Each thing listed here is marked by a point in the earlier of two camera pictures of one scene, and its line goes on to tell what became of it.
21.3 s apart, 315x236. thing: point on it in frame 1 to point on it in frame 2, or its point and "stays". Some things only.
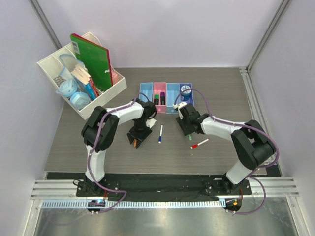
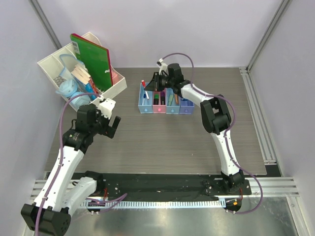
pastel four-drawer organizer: [165, 95] stays
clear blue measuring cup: [69, 62] stays
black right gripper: [186, 131] to [152, 85]
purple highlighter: [162, 98] stays
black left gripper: [133, 134] to [108, 130]
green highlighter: [156, 99] stays
